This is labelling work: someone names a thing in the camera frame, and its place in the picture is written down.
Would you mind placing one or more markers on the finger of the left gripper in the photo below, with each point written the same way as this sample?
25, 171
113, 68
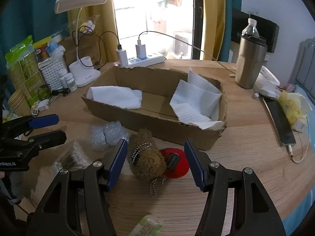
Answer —
27, 123
49, 140

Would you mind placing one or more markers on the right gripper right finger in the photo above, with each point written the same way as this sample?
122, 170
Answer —
254, 213

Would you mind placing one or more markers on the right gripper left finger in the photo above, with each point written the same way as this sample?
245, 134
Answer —
58, 211

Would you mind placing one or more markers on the tissue packet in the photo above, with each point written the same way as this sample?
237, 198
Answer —
149, 225

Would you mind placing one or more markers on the bubble wrap piece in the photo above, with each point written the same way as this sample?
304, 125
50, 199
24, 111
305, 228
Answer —
108, 135

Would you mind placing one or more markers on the brown plush bear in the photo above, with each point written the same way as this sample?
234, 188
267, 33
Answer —
145, 159

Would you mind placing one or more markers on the red plush ball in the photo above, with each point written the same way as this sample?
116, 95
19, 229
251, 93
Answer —
176, 163

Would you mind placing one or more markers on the white textured cloth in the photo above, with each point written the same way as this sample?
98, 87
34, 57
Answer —
196, 101

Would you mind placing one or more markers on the cotton swab pack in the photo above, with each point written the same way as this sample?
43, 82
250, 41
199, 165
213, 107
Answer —
73, 159

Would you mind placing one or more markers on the white pill bottle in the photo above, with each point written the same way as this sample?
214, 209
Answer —
62, 74
70, 81

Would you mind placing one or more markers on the green paper cup package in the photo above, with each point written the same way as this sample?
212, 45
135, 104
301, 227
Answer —
22, 67

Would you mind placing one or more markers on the white perforated basket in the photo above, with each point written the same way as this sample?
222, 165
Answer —
49, 69

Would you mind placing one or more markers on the white desk lamp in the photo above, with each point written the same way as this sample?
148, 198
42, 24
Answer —
82, 69

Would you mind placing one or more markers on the black smartphone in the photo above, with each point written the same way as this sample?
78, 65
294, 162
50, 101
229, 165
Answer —
280, 122

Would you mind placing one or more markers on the yellow plastic bag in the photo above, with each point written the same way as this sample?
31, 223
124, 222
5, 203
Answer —
296, 108

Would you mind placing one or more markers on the white charger left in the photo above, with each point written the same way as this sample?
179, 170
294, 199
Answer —
122, 55

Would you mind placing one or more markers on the white charger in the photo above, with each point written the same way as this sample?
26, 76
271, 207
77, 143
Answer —
141, 50
122, 55

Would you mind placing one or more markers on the white power strip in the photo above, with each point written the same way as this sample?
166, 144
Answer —
151, 59

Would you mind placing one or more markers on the white lidded container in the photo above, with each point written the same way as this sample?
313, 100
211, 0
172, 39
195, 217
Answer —
267, 84

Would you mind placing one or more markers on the white charger right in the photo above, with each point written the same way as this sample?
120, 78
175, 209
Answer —
141, 50

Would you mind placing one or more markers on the brown cardboard box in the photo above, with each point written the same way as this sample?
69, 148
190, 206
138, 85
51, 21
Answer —
155, 113

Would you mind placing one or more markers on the grey bed headboard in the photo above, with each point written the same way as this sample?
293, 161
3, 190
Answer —
303, 70

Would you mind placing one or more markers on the steel travel tumbler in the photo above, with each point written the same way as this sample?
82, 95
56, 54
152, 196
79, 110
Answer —
252, 53

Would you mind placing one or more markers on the black computer monitor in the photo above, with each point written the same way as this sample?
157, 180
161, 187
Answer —
268, 30

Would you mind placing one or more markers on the clear water bottle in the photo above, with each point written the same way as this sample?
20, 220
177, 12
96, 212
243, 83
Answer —
251, 29

